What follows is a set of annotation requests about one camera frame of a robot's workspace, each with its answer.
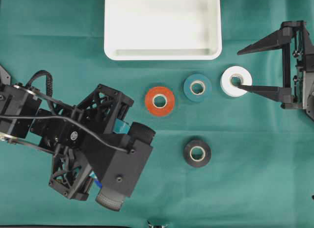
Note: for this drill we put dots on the teal tape roll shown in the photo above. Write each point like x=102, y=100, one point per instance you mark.
x=197, y=87

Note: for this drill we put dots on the white tape roll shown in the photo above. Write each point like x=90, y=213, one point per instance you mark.
x=232, y=78

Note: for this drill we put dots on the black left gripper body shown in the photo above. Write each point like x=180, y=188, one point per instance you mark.
x=304, y=79

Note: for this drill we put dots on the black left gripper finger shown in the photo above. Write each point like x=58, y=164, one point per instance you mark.
x=278, y=94
x=274, y=41

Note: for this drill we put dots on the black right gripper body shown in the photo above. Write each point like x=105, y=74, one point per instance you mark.
x=94, y=116

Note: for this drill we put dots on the black tape roll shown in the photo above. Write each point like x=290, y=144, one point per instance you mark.
x=197, y=153

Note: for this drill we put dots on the red tape roll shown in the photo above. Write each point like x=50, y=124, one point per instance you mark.
x=160, y=101

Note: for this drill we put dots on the green table cloth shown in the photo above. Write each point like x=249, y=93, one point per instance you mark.
x=261, y=172

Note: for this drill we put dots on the white plastic case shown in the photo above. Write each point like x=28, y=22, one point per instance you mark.
x=138, y=30

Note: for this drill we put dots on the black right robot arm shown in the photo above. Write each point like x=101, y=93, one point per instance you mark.
x=25, y=108

